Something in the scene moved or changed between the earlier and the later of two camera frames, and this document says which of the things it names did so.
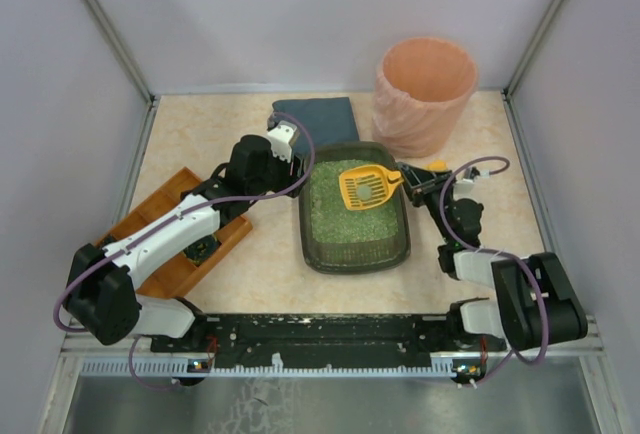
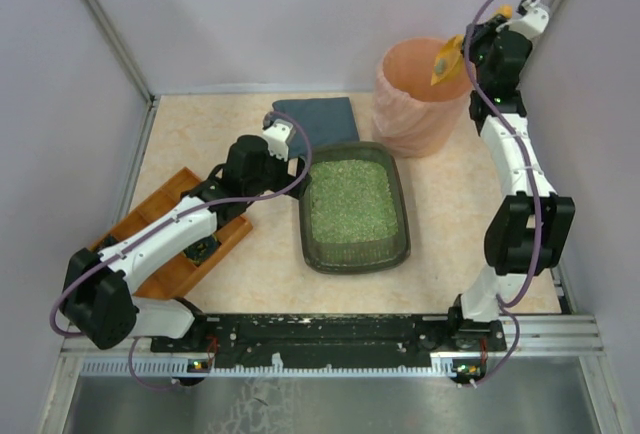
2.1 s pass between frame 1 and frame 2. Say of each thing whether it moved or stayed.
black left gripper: stayed
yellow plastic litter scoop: moved
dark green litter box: stayed
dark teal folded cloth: stayed
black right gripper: moved
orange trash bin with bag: stayed
